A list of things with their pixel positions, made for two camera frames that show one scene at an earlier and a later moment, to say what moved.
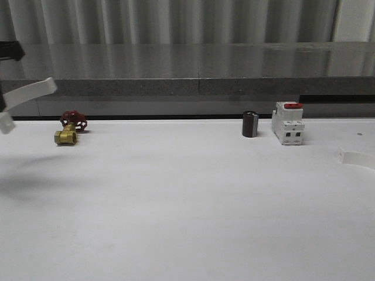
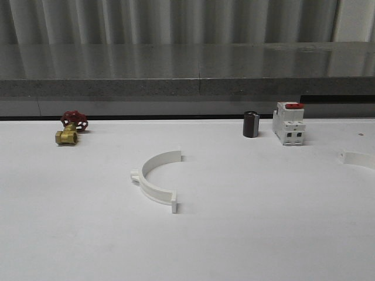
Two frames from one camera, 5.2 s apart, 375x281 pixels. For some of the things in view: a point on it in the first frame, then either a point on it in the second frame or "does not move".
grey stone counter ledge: [232, 68] does not move
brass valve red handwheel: [72, 122] does not move
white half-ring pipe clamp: [24, 93] to [159, 194]
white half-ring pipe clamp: [361, 159] does not move
